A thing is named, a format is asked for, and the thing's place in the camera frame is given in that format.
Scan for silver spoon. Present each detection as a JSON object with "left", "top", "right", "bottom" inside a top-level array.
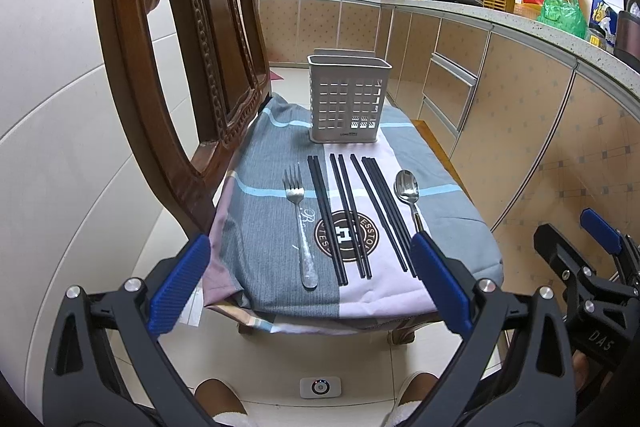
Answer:
[{"left": 394, "top": 169, "right": 424, "bottom": 233}]

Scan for silver fork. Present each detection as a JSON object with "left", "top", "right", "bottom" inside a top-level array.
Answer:
[{"left": 283, "top": 166, "right": 318, "bottom": 291}]

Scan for kitchen base cabinets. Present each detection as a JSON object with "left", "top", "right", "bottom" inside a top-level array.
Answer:
[{"left": 257, "top": 0, "right": 640, "bottom": 427}]

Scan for person's right hand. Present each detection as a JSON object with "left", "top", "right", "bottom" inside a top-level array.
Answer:
[{"left": 572, "top": 350, "right": 612, "bottom": 392}]

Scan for white floor device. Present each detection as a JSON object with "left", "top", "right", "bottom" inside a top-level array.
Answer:
[{"left": 298, "top": 376, "right": 343, "bottom": 400}]

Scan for green plastic bag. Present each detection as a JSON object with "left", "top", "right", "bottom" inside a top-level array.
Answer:
[{"left": 537, "top": 0, "right": 588, "bottom": 39}]

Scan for blue snack bag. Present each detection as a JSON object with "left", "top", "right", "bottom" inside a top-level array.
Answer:
[{"left": 589, "top": 0, "right": 617, "bottom": 40}]

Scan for grey pink patterned cloth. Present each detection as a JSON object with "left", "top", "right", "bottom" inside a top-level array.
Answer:
[{"left": 203, "top": 96, "right": 503, "bottom": 335}]

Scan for white plastic utensil caddy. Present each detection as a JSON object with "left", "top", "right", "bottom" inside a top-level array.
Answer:
[{"left": 307, "top": 54, "right": 392, "bottom": 144}]

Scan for brown wooden chair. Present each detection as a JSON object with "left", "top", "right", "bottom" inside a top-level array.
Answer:
[{"left": 88, "top": 0, "right": 474, "bottom": 348}]

